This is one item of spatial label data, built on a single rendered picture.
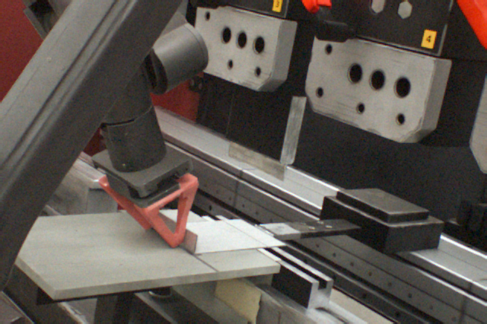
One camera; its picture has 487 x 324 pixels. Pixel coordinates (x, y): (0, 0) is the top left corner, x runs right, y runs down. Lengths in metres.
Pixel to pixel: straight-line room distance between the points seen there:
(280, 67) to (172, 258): 0.23
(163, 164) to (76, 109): 0.30
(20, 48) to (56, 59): 1.16
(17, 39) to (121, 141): 0.91
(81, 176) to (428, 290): 0.51
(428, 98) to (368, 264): 0.46
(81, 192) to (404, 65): 0.63
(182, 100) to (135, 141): 1.11
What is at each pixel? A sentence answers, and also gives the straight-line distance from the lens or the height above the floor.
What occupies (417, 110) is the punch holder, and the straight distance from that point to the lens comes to 0.73.
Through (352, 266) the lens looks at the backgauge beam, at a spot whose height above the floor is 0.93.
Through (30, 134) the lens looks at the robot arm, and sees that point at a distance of 0.54.
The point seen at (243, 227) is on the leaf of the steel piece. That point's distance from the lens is 0.99.
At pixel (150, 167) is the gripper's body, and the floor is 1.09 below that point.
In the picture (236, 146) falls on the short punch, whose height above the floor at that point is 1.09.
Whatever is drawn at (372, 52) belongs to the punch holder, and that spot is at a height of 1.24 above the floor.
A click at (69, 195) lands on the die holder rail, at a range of 1.27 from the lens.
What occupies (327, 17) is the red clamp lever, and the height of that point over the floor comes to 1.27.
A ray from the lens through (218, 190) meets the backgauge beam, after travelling 1.38.
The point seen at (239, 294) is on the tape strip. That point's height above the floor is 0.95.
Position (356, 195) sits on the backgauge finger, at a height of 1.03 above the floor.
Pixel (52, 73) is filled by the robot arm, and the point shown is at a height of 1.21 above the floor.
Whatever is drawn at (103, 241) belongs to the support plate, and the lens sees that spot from 0.88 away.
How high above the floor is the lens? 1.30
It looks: 13 degrees down
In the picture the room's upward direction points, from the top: 11 degrees clockwise
